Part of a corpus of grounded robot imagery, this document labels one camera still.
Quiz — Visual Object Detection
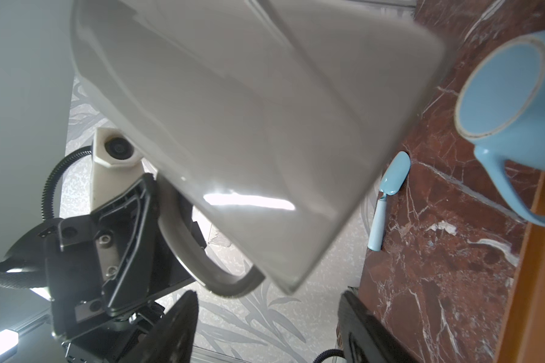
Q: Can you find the light blue spatula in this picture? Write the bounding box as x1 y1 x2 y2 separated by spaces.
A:
367 151 411 251

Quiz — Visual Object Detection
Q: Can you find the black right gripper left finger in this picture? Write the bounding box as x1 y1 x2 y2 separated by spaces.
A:
120 290 199 362

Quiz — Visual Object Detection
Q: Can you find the grey mug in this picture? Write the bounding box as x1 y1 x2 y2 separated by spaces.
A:
71 1 450 297

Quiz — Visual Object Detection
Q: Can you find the orange plastic tray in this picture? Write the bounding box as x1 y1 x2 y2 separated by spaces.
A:
494 172 545 363

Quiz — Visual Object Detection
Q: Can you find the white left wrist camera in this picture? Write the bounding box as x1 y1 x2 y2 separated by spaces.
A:
90 128 145 211

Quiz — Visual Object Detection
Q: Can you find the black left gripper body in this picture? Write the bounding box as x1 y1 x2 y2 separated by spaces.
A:
4 172 207 363

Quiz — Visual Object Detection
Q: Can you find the light blue mug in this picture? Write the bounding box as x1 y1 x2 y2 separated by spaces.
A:
454 30 545 227

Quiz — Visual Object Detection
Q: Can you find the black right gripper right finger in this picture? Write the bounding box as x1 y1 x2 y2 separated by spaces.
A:
338 290 417 363

